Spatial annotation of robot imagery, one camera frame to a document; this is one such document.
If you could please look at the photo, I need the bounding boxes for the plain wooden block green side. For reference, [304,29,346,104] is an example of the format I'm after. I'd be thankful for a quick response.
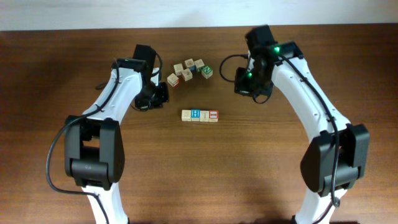
[181,110,192,121]

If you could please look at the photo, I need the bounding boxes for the blue H letter block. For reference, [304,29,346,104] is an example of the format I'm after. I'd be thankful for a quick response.
[191,110,201,121]

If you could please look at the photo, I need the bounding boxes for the red I letter block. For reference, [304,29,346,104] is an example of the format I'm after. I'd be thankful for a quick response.
[209,110,219,122]

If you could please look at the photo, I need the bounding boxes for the wooden T letter block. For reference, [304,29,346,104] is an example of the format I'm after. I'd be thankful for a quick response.
[200,110,210,122]

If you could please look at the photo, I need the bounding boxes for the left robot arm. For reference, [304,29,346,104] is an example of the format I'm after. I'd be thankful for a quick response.
[65,45,169,223]

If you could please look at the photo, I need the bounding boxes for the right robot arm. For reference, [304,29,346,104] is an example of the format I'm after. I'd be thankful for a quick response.
[234,25,370,223]

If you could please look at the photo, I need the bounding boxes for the wooden block red side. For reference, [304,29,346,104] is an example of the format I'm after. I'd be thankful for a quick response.
[167,73,179,88]

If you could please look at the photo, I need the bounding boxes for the wooden block engraved top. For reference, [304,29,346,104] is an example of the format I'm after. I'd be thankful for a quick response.
[182,68,193,82]

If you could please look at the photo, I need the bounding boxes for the green N letter block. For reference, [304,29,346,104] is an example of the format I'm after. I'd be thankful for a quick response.
[201,65,213,79]

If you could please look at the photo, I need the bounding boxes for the wooden block blue side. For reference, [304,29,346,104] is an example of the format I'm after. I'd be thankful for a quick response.
[184,58,196,71]

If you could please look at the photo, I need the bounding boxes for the left black cable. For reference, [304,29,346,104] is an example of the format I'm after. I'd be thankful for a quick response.
[45,51,164,224]

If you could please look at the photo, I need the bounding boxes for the black cable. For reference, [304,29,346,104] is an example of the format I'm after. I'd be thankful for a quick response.
[45,51,164,224]
[219,53,341,224]

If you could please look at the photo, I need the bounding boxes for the right black cable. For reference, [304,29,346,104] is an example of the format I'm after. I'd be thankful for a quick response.
[219,53,341,224]

